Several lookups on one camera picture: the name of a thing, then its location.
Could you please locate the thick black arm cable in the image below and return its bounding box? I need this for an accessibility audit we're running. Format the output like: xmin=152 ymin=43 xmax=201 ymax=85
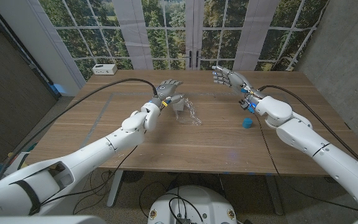
xmin=258 ymin=85 xmax=358 ymax=174
xmin=0 ymin=77 xmax=158 ymax=184

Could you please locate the white printed floor mat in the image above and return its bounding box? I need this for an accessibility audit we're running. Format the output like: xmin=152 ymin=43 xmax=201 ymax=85
xmin=3 ymin=151 xmax=30 ymax=177

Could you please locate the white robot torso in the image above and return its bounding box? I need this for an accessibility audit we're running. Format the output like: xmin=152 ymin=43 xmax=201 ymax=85
xmin=147 ymin=185 xmax=238 ymax=224

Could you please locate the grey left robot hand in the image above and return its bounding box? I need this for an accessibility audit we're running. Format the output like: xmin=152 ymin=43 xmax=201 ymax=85
xmin=149 ymin=78 xmax=186 ymax=108

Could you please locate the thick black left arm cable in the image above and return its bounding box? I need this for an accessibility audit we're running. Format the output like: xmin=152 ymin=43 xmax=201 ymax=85
xmin=0 ymin=77 xmax=158 ymax=184

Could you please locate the clear plastic wrap sheet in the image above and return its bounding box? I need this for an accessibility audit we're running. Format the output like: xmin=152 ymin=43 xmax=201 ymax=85
xmin=172 ymin=93 xmax=203 ymax=127

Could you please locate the black floor cable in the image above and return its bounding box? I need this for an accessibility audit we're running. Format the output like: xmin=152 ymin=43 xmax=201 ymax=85
xmin=72 ymin=169 xmax=119 ymax=215

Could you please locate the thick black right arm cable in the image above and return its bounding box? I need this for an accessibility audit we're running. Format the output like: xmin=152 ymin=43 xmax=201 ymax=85
xmin=258 ymin=85 xmax=358 ymax=174

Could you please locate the small white box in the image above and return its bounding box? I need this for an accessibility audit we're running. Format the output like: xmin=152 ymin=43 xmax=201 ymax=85
xmin=172 ymin=98 xmax=186 ymax=114

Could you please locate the blue tape piece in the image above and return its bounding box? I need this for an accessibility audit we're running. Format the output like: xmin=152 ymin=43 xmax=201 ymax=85
xmin=50 ymin=83 xmax=67 ymax=95

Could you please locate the dark round floor object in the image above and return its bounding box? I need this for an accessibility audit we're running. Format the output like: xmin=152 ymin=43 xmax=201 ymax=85
xmin=121 ymin=170 xmax=145 ymax=184

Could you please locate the grey table leg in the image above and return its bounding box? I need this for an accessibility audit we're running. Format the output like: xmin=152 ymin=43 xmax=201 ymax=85
xmin=106 ymin=170 xmax=124 ymax=208
xmin=264 ymin=175 xmax=285 ymax=216

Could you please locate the printed forest window backdrop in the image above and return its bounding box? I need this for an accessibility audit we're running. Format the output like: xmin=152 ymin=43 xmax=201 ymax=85
xmin=37 ymin=0 xmax=331 ymax=82

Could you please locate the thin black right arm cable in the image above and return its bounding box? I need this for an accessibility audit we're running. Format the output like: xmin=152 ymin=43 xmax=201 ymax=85
xmin=253 ymin=113 xmax=358 ymax=217

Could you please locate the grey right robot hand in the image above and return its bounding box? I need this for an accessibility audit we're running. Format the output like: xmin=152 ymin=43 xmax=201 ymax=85
xmin=212 ymin=65 xmax=269 ymax=110

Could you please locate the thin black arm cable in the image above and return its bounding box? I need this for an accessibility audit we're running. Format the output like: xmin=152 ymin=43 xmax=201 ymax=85
xmin=253 ymin=113 xmax=358 ymax=217
xmin=40 ymin=144 xmax=139 ymax=207

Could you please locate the black torso cable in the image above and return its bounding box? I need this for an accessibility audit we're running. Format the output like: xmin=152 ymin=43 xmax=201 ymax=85
xmin=138 ymin=181 xmax=205 ymax=224

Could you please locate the dark wall rail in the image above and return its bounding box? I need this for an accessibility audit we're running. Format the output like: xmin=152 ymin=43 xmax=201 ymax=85
xmin=0 ymin=0 xmax=60 ymax=102

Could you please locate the white power strip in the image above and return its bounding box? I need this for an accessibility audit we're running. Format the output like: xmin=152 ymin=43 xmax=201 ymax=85
xmin=92 ymin=63 xmax=118 ymax=76

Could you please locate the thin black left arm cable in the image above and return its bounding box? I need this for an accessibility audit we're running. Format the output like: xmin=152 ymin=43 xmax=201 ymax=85
xmin=40 ymin=144 xmax=139 ymax=207

